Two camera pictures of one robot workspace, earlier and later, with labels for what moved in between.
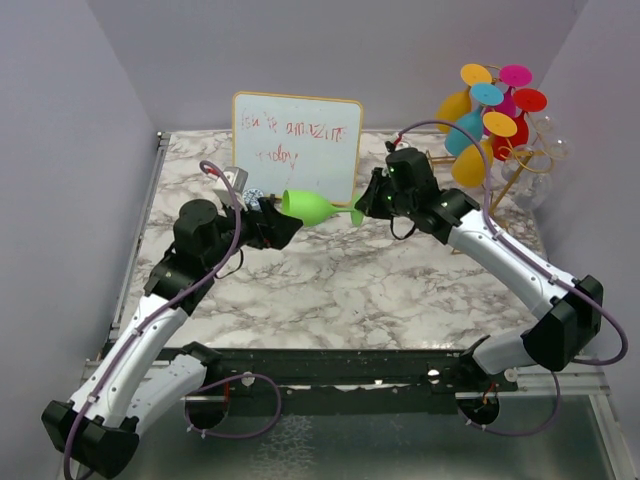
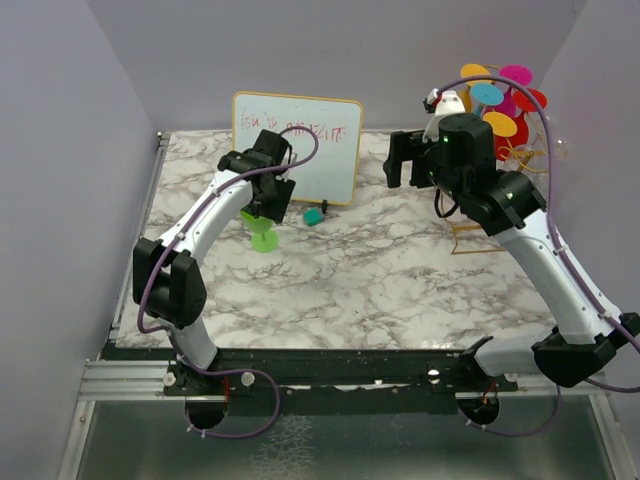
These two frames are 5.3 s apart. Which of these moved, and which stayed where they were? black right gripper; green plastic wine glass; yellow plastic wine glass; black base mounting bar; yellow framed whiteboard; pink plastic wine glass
Moved: green plastic wine glass; black right gripper
Stayed: yellow framed whiteboard; black base mounting bar; pink plastic wine glass; yellow plastic wine glass
